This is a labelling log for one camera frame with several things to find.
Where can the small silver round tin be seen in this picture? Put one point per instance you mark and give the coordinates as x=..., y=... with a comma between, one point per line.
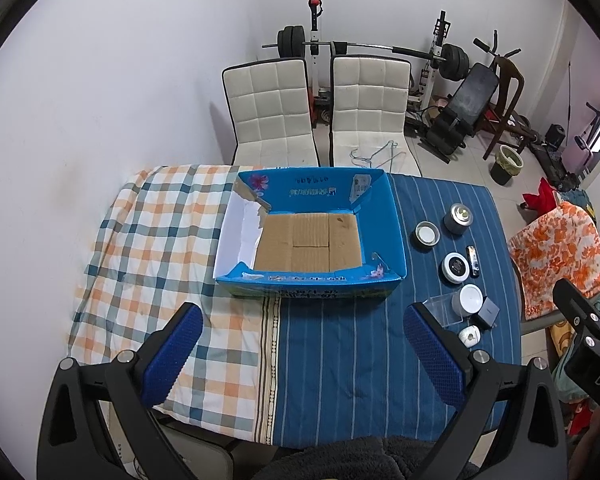
x=426, y=235

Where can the clear acrylic box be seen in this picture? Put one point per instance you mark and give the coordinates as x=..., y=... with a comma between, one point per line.
x=441, y=308

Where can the white padded chair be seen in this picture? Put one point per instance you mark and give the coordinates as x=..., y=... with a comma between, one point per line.
x=269, y=107
x=369, y=105

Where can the dark waste bin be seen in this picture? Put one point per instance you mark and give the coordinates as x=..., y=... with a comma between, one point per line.
x=507, y=164

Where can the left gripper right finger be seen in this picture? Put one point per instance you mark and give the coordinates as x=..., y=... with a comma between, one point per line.
x=529, y=443

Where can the barbell with black plates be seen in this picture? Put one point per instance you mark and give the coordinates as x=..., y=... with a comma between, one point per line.
x=451, y=62

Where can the dark grey charger block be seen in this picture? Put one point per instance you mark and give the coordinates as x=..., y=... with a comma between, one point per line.
x=487, y=315

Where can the blue cardboard box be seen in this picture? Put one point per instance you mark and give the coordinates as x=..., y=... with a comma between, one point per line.
x=314, y=232

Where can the right white padded chair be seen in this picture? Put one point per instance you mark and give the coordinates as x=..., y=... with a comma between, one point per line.
x=369, y=105

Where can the black weight bench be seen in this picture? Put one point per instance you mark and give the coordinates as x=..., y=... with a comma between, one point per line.
x=459, y=117

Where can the orange checked cloth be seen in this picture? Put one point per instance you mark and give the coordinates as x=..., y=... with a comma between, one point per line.
x=154, y=251

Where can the small white round earbud case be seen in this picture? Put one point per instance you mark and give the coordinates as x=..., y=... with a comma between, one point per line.
x=470, y=336

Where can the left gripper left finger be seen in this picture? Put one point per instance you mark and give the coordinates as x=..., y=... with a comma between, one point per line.
x=75, y=442

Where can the wire clothes hangers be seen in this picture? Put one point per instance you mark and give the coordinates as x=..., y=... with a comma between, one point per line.
x=385, y=155

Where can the blue striped cloth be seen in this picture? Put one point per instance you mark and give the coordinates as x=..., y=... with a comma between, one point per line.
x=345, y=368

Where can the red cloth on floor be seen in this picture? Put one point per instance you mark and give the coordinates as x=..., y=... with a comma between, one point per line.
x=542, y=201

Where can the white round black-top case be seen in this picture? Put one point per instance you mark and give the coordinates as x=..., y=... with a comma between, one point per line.
x=455, y=268

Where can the grey round tin with lens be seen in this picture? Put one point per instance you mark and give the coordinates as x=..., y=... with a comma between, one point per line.
x=458, y=219

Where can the left white padded chair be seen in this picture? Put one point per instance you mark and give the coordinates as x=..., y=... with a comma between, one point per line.
x=269, y=107

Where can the white round jar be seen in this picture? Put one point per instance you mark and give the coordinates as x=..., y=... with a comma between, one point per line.
x=467, y=301

